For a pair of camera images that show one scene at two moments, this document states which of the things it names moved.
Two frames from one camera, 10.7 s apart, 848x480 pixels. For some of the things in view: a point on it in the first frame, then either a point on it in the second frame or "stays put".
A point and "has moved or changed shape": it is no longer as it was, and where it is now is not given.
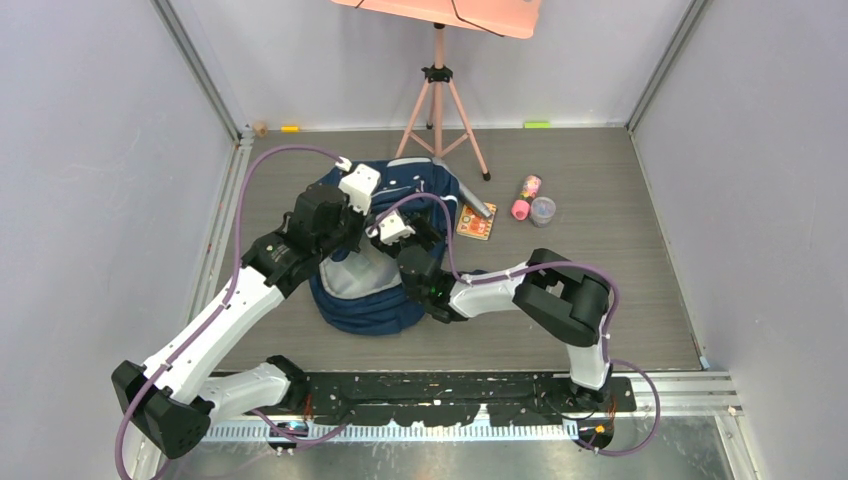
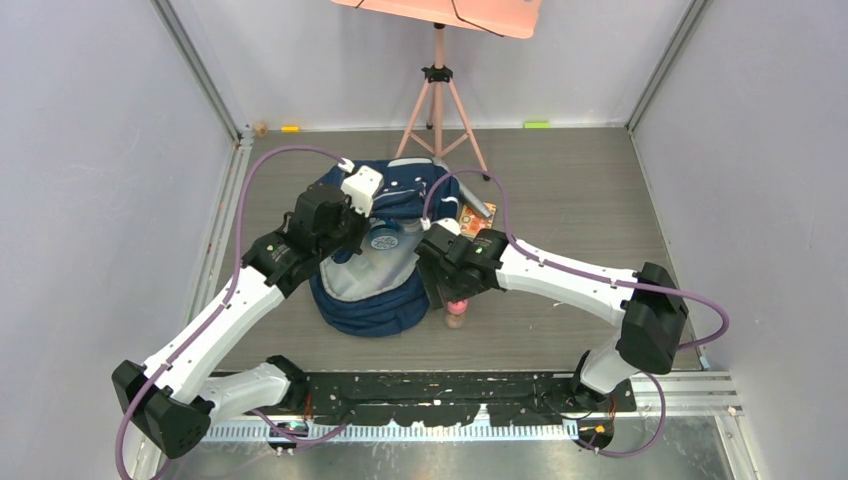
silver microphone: (465, 194) stays put
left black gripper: (360, 223) stays put
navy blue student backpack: (358, 288) stays put
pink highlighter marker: (530, 188) has moved or changed shape
